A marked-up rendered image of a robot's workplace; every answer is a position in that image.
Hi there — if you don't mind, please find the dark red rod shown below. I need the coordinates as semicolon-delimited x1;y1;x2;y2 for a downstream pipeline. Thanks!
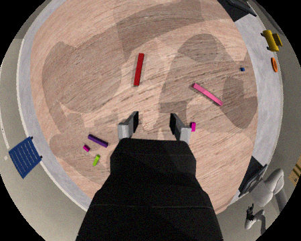
134;53;144;86

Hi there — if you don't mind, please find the small magenta block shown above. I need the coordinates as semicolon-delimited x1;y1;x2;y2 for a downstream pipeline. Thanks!
83;145;90;152
190;123;196;131

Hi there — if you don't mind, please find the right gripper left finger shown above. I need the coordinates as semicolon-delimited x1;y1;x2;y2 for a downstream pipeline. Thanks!
118;110;139;142

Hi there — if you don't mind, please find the lime green rod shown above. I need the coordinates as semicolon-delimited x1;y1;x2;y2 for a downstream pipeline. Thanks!
92;155;100;166

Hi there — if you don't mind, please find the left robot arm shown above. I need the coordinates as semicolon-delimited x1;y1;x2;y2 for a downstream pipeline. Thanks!
244;169;288;235

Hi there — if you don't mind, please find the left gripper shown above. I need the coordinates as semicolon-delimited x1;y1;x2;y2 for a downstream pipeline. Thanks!
246;204;255;223

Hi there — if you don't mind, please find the purple rod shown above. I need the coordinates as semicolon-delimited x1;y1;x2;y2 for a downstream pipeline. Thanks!
88;134;108;148

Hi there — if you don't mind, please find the pink rod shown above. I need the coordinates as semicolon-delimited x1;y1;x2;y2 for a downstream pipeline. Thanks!
192;83;223;106

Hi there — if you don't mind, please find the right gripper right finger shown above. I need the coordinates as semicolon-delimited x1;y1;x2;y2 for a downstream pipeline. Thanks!
169;113;191;144

